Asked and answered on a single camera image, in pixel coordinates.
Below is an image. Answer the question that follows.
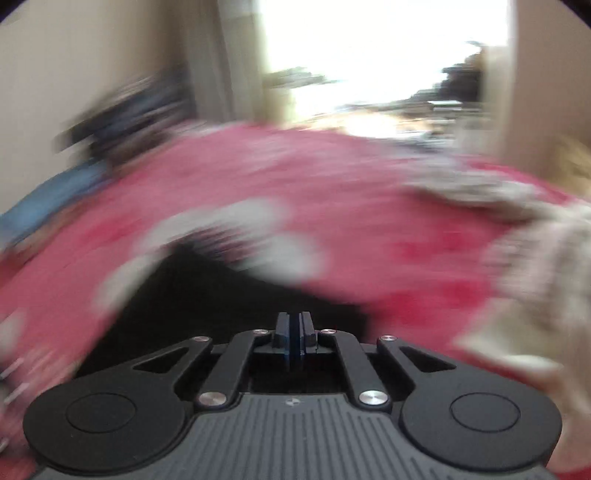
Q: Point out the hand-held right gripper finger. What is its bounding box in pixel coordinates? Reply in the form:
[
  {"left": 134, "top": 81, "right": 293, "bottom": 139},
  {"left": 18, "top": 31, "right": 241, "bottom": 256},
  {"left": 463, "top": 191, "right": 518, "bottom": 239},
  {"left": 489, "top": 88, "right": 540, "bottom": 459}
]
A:
[
  {"left": 292, "top": 312, "right": 458, "bottom": 409},
  {"left": 133, "top": 312, "right": 293, "bottom": 409}
]

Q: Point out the black garment with white print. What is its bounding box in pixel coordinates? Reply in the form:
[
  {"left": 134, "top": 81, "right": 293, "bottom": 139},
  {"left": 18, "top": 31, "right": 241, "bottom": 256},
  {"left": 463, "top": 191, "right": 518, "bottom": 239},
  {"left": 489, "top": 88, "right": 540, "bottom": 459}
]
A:
[{"left": 76, "top": 240, "right": 370, "bottom": 393}]

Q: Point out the red printed bed blanket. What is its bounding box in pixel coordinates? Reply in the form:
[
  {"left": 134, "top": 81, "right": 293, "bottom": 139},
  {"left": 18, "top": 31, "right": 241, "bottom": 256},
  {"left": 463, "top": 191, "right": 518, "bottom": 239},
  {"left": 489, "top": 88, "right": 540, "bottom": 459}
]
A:
[{"left": 0, "top": 121, "right": 591, "bottom": 480}]

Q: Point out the beige and white knit sweater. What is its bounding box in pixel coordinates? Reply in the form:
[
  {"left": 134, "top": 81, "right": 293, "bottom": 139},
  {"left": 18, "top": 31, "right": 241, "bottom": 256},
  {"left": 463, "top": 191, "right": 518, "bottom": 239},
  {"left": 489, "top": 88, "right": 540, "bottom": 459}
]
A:
[{"left": 402, "top": 175, "right": 591, "bottom": 370}]

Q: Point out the blue cloth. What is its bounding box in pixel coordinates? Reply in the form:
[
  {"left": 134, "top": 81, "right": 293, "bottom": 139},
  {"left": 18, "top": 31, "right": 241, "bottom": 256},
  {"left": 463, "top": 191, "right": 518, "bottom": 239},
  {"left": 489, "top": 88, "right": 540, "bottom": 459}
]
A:
[{"left": 0, "top": 164, "right": 112, "bottom": 250}]

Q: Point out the dark blurred object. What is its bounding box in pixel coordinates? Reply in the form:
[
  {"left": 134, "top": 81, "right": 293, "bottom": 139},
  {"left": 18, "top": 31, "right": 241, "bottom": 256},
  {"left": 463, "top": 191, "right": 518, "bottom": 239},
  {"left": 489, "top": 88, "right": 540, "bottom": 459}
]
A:
[{"left": 55, "top": 76, "right": 197, "bottom": 160}]

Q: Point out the beige curtain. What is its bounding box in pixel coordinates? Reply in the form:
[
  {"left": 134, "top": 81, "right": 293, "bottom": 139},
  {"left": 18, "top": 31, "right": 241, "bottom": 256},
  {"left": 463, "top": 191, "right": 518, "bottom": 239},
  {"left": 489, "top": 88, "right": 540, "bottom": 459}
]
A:
[{"left": 187, "top": 0, "right": 269, "bottom": 125}]

